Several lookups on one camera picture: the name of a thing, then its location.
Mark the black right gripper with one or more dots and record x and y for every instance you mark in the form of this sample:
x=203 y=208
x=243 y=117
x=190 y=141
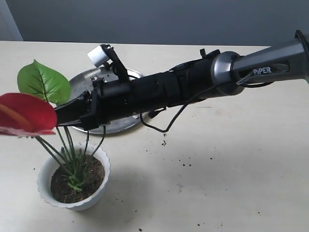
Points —
x=184 y=84

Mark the artificial red anthurium plant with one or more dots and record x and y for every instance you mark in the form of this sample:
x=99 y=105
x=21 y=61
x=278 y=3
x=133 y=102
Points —
x=29 y=113

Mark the stainless steel spork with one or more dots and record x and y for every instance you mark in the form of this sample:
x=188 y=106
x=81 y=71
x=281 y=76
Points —
x=97 y=78

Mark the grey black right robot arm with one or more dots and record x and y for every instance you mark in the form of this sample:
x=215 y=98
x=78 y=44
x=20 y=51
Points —
x=215 y=74

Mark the white scalloped flower pot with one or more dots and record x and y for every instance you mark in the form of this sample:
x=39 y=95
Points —
x=50 y=166

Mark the dark potting soil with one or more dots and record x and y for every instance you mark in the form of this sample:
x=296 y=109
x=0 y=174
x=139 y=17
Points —
x=64 y=192

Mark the round stainless steel plate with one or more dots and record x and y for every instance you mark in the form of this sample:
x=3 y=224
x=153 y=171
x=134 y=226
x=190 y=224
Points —
x=82 y=82

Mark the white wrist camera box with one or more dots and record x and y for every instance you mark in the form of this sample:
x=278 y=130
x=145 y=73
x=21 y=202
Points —
x=100 y=54

